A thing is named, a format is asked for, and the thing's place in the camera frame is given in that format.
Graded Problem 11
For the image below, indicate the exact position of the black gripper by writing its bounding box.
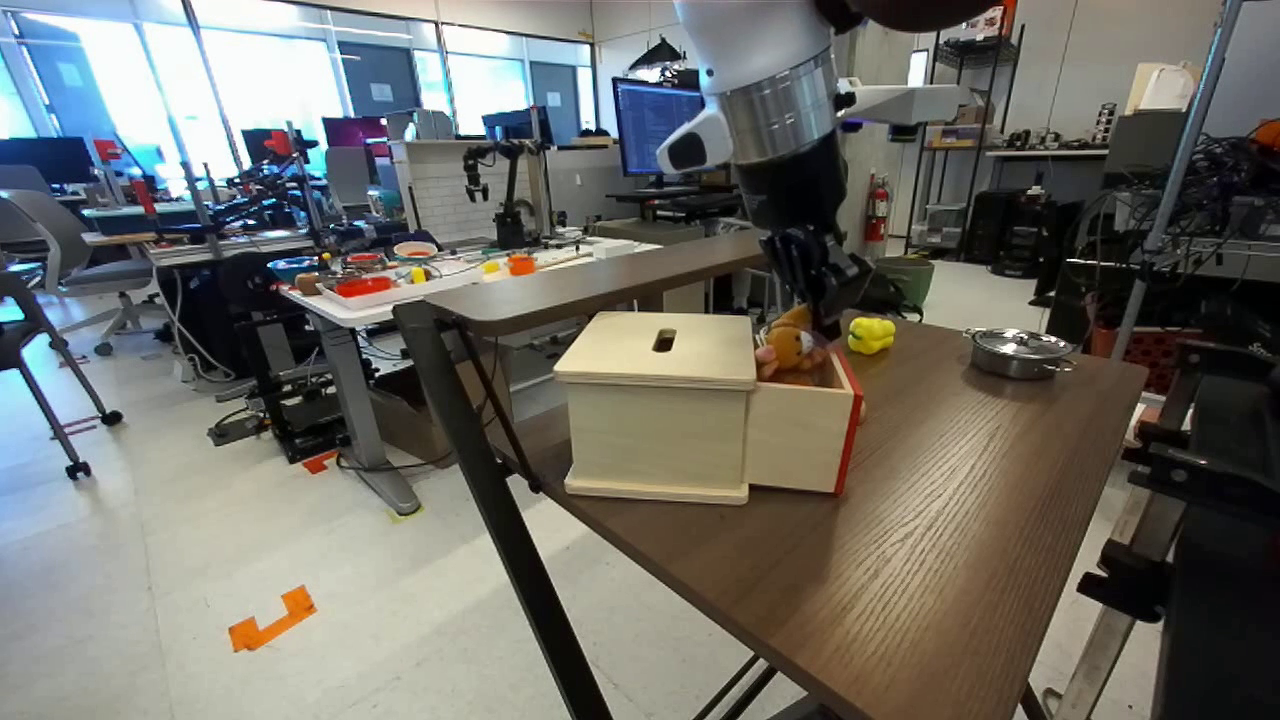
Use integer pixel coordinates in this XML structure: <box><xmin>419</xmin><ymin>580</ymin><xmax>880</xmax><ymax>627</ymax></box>
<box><xmin>738</xmin><ymin>132</ymin><xmax>880</xmax><ymax>332</ymax></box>

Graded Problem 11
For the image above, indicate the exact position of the orange plush toy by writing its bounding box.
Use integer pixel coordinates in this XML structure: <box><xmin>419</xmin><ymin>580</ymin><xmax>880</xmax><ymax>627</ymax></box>
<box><xmin>751</xmin><ymin>304</ymin><xmax>833</xmax><ymax>389</ymax></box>

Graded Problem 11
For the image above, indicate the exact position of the red-front wooden drawer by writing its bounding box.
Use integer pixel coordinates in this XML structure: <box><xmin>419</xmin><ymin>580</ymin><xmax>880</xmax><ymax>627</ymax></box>
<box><xmin>745</xmin><ymin>334</ymin><xmax>873</xmax><ymax>501</ymax></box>

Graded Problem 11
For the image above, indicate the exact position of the red fire extinguisher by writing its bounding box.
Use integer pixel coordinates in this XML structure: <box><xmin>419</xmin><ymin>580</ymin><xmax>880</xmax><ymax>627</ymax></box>
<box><xmin>862</xmin><ymin>171</ymin><xmax>896</xmax><ymax>253</ymax></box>

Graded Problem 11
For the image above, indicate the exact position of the dark green bin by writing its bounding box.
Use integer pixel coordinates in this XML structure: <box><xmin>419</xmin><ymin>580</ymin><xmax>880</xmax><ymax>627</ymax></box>
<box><xmin>873</xmin><ymin>253</ymin><xmax>940</xmax><ymax>320</ymax></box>

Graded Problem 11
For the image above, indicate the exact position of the cream wooden box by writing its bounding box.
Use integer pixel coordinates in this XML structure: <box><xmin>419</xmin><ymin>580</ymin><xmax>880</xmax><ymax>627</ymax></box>
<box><xmin>553</xmin><ymin>307</ymin><xmax>760</xmax><ymax>507</ymax></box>

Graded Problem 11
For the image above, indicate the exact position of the metal shelving rack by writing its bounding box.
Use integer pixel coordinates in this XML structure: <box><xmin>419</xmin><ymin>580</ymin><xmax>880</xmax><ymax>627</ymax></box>
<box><xmin>912</xmin><ymin>16</ymin><xmax>1031</xmax><ymax>265</ymax></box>

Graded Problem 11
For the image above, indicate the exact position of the small steel lidded pot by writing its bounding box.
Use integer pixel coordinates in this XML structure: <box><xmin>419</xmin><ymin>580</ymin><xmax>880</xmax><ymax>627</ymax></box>
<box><xmin>968</xmin><ymin>322</ymin><xmax>1077</xmax><ymax>383</ymax></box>

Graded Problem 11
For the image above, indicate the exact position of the computer monitor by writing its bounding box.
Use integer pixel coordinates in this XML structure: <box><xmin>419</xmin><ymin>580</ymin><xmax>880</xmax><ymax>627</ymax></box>
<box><xmin>607</xmin><ymin>72</ymin><xmax>714</xmax><ymax>183</ymax></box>

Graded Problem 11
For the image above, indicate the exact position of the grey metal pole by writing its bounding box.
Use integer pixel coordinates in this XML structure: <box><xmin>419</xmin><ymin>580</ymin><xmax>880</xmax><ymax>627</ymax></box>
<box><xmin>1114</xmin><ymin>0</ymin><xmax>1258</xmax><ymax>362</ymax></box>

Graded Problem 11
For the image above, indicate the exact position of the white box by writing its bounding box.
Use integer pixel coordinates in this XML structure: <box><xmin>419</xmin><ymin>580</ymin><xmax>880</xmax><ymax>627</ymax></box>
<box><xmin>1126</xmin><ymin>58</ymin><xmax>1202</xmax><ymax>116</ymax></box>

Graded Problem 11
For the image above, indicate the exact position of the orange tray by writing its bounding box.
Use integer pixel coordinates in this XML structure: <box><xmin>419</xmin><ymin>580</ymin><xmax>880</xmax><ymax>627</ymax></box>
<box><xmin>334</xmin><ymin>269</ymin><xmax>400</xmax><ymax>300</ymax></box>

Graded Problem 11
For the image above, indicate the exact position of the white height-adjustable desk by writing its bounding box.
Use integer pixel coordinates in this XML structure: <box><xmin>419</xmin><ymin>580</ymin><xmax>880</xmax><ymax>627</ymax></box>
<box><xmin>277</xmin><ymin>232</ymin><xmax>670</xmax><ymax>520</ymax></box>

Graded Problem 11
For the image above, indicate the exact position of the black equipment platform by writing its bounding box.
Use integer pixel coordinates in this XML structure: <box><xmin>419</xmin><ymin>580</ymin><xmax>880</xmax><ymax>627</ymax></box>
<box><xmin>1077</xmin><ymin>334</ymin><xmax>1280</xmax><ymax>720</ymax></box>

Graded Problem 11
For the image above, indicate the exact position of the black lab bench with equipment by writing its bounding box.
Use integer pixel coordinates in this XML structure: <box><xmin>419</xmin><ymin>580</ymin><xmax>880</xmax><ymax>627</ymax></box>
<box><xmin>197</xmin><ymin>125</ymin><xmax>335</xmax><ymax>253</ymax></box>

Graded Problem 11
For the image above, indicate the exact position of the orange floor tape mark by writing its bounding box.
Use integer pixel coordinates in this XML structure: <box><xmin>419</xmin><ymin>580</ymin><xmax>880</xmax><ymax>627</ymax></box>
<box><xmin>226</xmin><ymin>580</ymin><xmax>322</xmax><ymax>655</ymax></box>

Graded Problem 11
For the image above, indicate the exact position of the black stool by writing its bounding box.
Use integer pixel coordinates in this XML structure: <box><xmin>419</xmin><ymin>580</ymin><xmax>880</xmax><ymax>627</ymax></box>
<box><xmin>0</xmin><ymin>164</ymin><xmax>128</xmax><ymax>484</ymax></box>

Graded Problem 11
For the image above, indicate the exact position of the black metal table frame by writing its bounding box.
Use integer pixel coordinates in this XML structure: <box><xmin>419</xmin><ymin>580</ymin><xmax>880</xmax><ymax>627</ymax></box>
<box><xmin>394</xmin><ymin>300</ymin><xmax>833</xmax><ymax>720</ymax></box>

